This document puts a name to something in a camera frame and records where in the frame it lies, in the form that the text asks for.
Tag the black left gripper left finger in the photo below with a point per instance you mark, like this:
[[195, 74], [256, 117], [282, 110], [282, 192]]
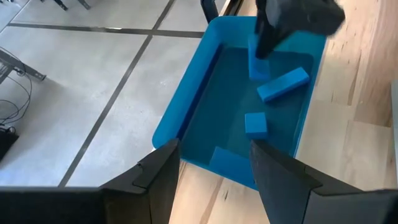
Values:
[[155, 186]]

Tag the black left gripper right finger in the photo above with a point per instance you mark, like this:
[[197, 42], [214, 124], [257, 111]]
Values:
[[286, 193]]

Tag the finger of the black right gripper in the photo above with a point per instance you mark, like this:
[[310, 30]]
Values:
[[295, 15]]

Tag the long blue wooden block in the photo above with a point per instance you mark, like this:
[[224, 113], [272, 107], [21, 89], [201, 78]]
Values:
[[283, 84]]

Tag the blue wooden cube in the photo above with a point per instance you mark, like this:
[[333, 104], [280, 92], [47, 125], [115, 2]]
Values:
[[255, 125]]

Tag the blue plastic bin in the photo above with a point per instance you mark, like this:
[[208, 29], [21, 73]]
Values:
[[192, 93]]

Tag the black floor box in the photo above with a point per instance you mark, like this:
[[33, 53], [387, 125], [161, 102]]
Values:
[[6, 143]]

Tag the grey metal furniture leg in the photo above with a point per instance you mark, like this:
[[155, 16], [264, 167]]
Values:
[[25, 70]]

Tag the black aluminium table frame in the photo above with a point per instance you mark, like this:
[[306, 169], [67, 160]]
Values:
[[210, 9]]

